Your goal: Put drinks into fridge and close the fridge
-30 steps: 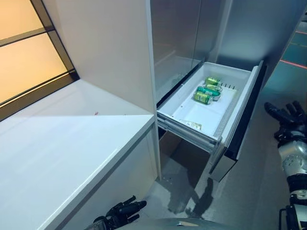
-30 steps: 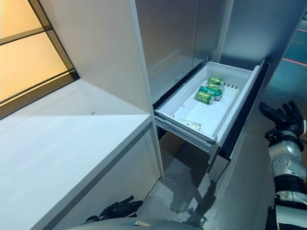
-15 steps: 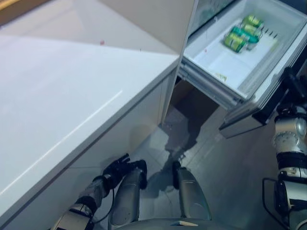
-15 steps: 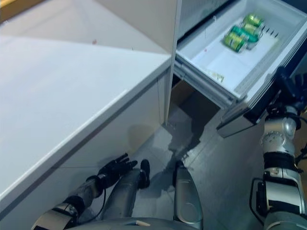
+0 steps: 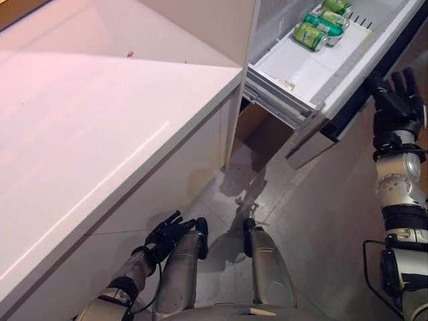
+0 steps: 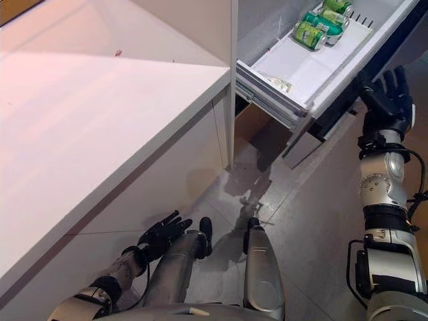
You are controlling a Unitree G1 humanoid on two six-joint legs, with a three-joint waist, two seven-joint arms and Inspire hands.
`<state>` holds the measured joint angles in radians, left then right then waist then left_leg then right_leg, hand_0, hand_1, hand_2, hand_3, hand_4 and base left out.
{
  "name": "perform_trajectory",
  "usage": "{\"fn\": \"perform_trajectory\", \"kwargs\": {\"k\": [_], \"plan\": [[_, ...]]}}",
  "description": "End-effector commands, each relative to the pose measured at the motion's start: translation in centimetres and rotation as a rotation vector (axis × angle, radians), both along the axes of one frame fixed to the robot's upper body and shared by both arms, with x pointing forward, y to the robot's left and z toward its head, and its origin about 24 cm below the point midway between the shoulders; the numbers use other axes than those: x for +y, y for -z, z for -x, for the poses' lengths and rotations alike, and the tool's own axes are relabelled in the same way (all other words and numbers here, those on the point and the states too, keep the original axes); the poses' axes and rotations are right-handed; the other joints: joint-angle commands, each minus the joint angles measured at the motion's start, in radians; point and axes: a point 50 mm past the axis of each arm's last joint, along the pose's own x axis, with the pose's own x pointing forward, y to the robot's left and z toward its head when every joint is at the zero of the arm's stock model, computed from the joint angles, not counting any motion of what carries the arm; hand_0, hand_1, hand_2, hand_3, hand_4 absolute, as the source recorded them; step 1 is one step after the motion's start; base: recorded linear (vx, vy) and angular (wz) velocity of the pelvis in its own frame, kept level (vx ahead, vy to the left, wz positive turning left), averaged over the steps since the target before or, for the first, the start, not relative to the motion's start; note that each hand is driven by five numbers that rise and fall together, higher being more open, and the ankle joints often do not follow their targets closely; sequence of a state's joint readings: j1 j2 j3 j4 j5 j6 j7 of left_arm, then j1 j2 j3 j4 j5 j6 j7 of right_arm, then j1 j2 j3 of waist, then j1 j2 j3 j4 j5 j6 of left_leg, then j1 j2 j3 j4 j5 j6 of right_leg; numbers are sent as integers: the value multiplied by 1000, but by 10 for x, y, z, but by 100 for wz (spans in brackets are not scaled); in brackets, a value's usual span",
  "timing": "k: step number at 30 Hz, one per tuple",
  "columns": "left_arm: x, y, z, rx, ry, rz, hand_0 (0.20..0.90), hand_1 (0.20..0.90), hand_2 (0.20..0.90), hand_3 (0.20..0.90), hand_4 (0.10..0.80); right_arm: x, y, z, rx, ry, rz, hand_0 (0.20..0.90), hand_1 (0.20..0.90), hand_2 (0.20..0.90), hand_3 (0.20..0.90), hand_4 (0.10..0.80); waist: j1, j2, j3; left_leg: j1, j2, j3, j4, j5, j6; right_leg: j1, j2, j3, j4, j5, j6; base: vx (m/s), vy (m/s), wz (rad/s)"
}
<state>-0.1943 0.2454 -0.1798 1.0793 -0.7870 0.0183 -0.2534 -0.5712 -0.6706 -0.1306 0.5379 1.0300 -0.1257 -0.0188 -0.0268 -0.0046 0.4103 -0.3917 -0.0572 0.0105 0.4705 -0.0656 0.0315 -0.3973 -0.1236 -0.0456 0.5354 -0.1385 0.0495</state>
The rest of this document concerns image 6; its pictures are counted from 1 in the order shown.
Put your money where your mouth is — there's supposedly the brown cardboard box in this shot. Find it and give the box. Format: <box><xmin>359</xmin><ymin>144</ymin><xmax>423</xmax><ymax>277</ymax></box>
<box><xmin>235</xmin><ymin>103</ymin><xmax>294</xmax><ymax>151</ymax></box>

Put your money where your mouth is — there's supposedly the light green drink can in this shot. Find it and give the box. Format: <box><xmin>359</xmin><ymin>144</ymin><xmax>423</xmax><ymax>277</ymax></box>
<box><xmin>318</xmin><ymin>8</ymin><xmax>351</xmax><ymax>28</ymax></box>
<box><xmin>293</xmin><ymin>21</ymin><xmax>328</xmax><ymax>51</ymax></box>
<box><xmin>322</xmin><ymin>0</ymin><xmax>354</xmax><ymax>15</ymax></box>

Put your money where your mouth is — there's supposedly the white fridge drawer steel front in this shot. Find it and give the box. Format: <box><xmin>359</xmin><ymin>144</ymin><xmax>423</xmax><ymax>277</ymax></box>
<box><xmin>235</xmin><ymin>0</ymin><xmax>428</xmax><ymax>170</ymax></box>

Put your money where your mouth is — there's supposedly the grey robot torso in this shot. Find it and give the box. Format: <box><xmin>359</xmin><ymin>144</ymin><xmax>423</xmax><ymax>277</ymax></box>
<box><xmin>113</xmin><ymin>300</ymin><xmax>288</xmax><ymax>321</ymax></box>

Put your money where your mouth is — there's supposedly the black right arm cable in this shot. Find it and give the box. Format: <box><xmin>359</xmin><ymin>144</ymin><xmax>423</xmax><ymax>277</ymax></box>
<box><xmin>347</xmin><ymin>148</ymin><xmax>428</xmax><ymax>302</ymax></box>

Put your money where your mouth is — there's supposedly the clear tea bottle white cap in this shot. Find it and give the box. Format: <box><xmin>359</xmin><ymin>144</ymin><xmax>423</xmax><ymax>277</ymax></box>
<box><xmin>262</xmin><ymin>71</ymin><xmax>296</xmax><ymax>94</ymax></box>

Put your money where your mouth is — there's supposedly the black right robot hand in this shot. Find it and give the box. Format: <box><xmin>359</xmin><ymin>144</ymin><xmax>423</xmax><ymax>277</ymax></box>
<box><xmin>359</xmin><ymin>66</ymin><xmax>417</xmax><ymax>134</ymax></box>

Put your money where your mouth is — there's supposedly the backlit orange panel black frame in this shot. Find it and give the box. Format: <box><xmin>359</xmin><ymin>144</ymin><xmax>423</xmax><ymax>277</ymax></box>
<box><xmin>0</xmin><ymin>0</ymin><xmax>46</xmax><ymax>27</ymax></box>

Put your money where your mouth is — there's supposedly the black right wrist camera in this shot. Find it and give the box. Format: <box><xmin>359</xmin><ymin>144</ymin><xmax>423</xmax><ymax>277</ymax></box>
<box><xmin>357</xmin><ymin>132</ymin><xmax>387</xmax><ymax>160</ymax></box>

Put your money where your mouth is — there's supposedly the stainless steel fridge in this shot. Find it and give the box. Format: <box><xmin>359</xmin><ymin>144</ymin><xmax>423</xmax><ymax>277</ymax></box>
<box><xmin>233</xmin><ymin>0</ymin><xmax>325</xmax><ymax>63</ymax></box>

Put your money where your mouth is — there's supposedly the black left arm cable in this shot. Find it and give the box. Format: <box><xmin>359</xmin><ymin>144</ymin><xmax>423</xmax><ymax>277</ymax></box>
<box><xmin>120</xmin><ymin>245</ymin><xmax>151</xmax><ymax>310</ymax></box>

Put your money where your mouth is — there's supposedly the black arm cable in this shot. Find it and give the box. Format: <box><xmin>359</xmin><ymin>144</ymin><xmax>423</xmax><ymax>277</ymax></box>
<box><xmin>120</xmin><ymin>245</ymin><xmax>151</xmax><ymax>310</ymax></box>
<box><xmin>347</xmin><ymin>148</ymin><xmax>428</xmax><ymax>302</ymax></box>

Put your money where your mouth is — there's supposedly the tall white cabinet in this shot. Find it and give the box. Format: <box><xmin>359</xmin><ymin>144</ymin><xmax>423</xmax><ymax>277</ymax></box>
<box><xmin>133</xmin><ymin>0</ymin><xmax>239</xmax><ymax>168</ymax></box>

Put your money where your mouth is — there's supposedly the dark green drink can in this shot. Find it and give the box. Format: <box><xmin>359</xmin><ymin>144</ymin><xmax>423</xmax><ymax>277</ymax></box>
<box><xmin>302</xmin><ymin>11</ymin><xmax>344</xmax><ymax>37</ymax></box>

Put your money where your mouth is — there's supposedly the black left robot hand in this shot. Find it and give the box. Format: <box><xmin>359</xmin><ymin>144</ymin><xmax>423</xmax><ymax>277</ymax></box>
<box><xmin>137</xmin><ymin>209</ymin><xmax>194</xmax><ymax>265</ymax></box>

